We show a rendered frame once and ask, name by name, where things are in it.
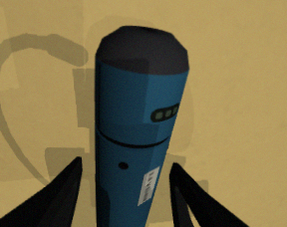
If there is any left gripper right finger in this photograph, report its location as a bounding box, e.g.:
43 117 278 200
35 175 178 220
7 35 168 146
169 162 249 227

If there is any dark blue electric nut driver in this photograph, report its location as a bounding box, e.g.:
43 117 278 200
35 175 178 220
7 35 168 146
95 26 189 227

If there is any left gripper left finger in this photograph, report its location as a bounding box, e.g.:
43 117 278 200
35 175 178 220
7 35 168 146
0 156 83 227

